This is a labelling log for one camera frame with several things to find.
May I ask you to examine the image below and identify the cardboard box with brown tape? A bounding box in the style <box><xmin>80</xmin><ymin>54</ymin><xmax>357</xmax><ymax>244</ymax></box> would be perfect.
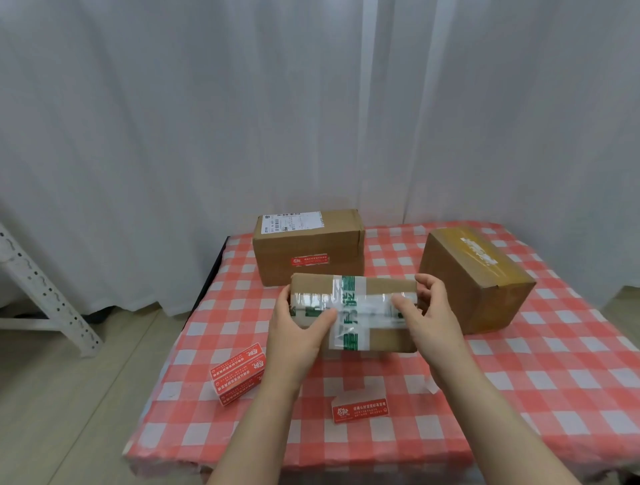
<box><xmin>418</xmin><ymin>227</ymin><xmax>537</xmax><ymax>335</ymax></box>

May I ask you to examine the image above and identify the white curtain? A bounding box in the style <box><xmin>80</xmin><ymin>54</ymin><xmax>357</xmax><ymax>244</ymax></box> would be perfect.
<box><xmin>0</xmin><ymin>0</ymin><xmax>640</xmax><ymax>317</ymax></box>

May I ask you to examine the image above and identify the person's right forearm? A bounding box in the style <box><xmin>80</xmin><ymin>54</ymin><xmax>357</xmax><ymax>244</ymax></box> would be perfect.
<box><xmin>429</xmin><ymin>349</ymin><xmax>581</xmax><ymax>485</ymax></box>

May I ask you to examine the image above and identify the cardboard box with white label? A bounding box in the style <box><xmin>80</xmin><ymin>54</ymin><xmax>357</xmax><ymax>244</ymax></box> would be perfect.
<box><xmin>252</xmin><ymin>209</ymin><xmax>366</xmax><ymax>287</ymax></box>

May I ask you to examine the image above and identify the red and white checkered tablecloth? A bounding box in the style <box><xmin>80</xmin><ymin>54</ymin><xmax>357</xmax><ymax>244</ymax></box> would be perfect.
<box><xmin>122</xmin><ymin>220</ymin><xmax>640</xmax><ymax>474</ymax></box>

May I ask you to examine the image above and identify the white perforated metal rack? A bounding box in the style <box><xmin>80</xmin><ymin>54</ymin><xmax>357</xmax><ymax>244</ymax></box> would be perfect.
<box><xmin>0</xmin><ymin>223</ymin><xmax>104</xmax><ymax>358</ymax></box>

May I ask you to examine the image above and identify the person's right hand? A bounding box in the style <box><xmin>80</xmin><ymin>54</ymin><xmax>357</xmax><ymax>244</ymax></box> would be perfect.
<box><xmin>391</xmin><ymin>273</ymin><xmax>467</xmax><ymax>373</ymax></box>

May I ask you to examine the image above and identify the taped cardboard box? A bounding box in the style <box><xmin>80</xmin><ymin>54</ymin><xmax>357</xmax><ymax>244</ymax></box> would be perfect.
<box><xmin>289</xmin><ymin>273</ymin><xmax>420</xmax><ymax>354</ymax></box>

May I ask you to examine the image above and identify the stack of red sticker sheets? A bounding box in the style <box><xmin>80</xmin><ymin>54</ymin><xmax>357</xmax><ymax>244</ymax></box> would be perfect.
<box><xmin>209</xmin><ymin>343</ymin><xmax>267</xmax><ymax>407</ymax></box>

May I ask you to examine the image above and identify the person's left forearm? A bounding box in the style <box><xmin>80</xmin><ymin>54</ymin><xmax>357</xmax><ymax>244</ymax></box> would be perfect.
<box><xmin>207</xmin><ymin>375</ymin><xmax>302</xmax><ymax>485</ymax></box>

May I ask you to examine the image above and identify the single red sticker sheet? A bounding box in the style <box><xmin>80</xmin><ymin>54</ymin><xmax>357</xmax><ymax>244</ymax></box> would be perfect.
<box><xmin>331</xmin><ymin>389</ymin><xmax>391</xmax><ymax>424</ymax></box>

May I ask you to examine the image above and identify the person's left hand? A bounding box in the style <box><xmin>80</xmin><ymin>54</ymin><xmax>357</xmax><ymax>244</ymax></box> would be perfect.
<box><xmin>264</xmin><ymin>285</ymin><xmax>339</xmax><ymax>389</ymax></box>

